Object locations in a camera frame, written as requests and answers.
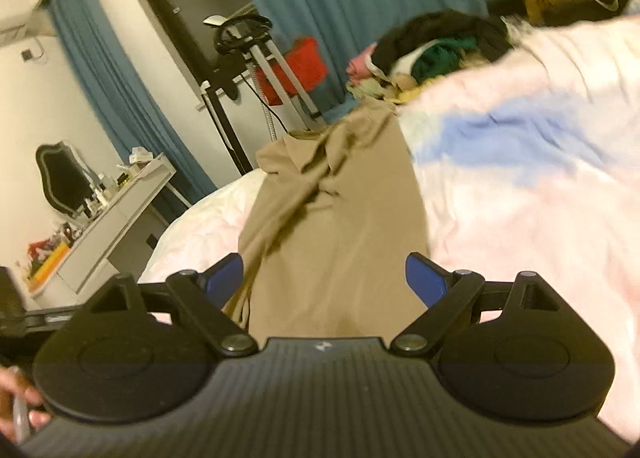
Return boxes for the white vanity desk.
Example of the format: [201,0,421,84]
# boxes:
[30,154,176,309]

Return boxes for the garment steamer stand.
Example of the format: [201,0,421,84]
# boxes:
[202,13,327,142]

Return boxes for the person left hand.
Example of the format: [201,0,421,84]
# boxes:
[0,366,52,444]

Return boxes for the cosmetics on desk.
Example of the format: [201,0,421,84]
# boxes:
[21,165,142,293]

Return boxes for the tan t-shirt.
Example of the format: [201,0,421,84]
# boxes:
[224,101,428,343]

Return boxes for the wavy black vanity mirror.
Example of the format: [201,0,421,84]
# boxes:
[35,141,100,220]

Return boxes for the pastel tie-dye duvet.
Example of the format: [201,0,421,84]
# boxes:
[141,18,639,441]

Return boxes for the blue curtain left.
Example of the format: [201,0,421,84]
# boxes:
[44,0,217,222]

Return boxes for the pile of mixed clothes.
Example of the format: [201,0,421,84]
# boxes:
[345,10,514,105]

